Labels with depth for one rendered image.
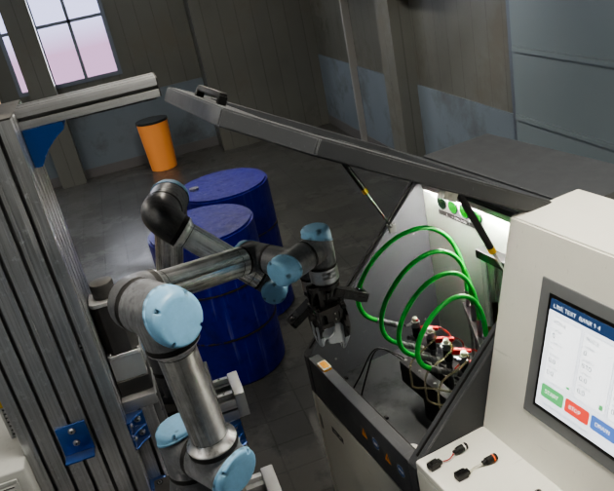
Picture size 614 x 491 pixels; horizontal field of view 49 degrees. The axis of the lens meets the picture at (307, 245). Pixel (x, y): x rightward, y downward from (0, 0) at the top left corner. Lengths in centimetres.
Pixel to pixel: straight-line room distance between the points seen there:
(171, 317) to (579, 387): 90
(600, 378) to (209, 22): 750
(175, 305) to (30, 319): 45
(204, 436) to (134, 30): 769
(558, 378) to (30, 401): 124
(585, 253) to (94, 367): 116
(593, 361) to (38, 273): 123
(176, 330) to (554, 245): 85
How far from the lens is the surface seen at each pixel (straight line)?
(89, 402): 180
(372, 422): 204
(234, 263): 164
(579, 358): 162
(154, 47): 896
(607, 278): 153
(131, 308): 139
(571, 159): 220
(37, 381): 176
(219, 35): 863
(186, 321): 136
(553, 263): 163
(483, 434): 192
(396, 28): 610
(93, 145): 910
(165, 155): 855
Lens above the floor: 224
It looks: 24 degrees down
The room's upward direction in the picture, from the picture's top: 12 degrees counter-clockwise
